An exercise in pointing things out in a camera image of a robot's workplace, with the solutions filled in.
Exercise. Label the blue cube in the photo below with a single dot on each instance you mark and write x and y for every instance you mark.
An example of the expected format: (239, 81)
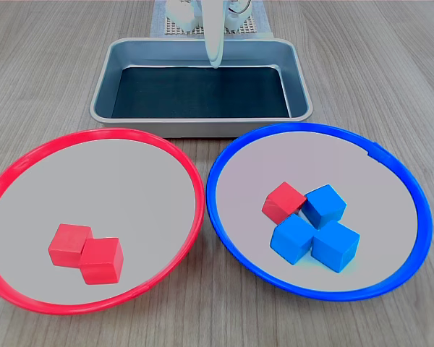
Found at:
(336, 247)
(325, 206)
(291, 238)

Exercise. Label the red-rimmed white plate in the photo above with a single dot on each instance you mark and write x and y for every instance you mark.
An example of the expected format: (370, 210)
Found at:
(94, 188)

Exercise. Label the pale perforated base plate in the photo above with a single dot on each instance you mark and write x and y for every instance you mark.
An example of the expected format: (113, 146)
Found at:
(173, 32)

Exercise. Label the blue-rimmed white plate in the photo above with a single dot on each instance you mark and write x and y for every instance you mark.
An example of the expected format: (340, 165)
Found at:
(376, 217)

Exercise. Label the red cube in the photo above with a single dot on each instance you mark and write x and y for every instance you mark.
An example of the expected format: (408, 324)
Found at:
(282, 202)
(67, 246)
(102, 262)

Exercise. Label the black tray mat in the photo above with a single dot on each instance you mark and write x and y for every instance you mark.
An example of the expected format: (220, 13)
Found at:
(199, 94)

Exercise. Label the steel tray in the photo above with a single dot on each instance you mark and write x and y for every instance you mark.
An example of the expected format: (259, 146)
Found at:
(106, 83)

